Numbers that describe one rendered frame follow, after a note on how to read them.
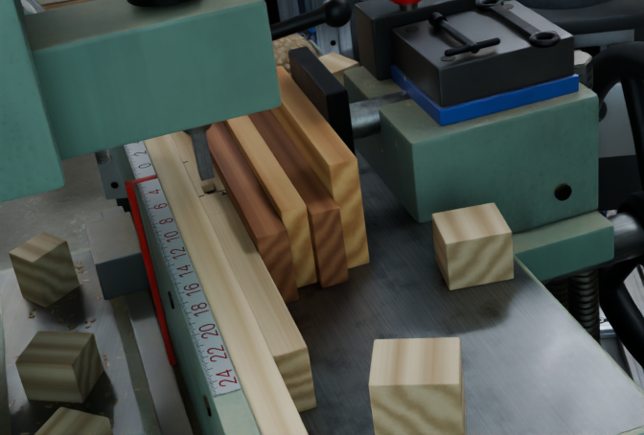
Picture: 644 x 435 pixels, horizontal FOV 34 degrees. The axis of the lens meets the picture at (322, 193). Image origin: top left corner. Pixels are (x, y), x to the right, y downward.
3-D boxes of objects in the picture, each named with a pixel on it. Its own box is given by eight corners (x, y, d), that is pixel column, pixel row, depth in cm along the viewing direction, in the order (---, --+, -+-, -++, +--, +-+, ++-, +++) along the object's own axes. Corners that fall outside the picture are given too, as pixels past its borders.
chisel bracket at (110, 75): (287, 130, 65) (266, -3, 60) (59, 187, 62) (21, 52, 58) (258, 88, 71) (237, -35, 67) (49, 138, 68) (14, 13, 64)
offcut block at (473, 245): (514, 279, 63) (512, 231, 61) (448, 291, 62) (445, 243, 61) (496, 247, 66) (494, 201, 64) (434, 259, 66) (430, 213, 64)
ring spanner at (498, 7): (565, 44, 67) (565, 36, 67) (538, 52, 66) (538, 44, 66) (496, 0, 75) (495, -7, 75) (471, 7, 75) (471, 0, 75)
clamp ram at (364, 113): (445, 190, 72) (435, 68, 68) (342, 217, 70) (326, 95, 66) (397, 138, 80) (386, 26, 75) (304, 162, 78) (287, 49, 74)
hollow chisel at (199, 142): (215, 177, 68) (200, 107, 66) (201, 181, 68) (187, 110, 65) (212, 171, 69) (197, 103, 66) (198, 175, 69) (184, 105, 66)
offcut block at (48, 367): (104, 370, 76) (93, 331, 75) (83, 403, 73) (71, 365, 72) (50, 366, 78) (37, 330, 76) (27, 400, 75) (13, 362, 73)
